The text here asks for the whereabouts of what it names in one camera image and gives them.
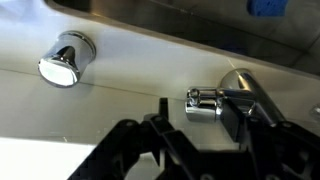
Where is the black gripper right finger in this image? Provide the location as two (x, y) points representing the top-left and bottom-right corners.
(221, 98), (320, 180)

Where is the chrome faucet lever handle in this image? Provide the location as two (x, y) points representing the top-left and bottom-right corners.
(184, 87), (228, 123)

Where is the chrome round deck cap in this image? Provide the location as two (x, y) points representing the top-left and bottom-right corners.
(37, 30), (97, 89)

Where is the blue sponge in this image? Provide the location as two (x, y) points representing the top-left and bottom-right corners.
(246, 0), (290, 18)

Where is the chrome gooseneck faucet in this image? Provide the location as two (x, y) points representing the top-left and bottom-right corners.
(218, 68), (288, 128)

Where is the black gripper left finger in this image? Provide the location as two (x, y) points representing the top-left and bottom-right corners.
(68, 97), (214, 180)

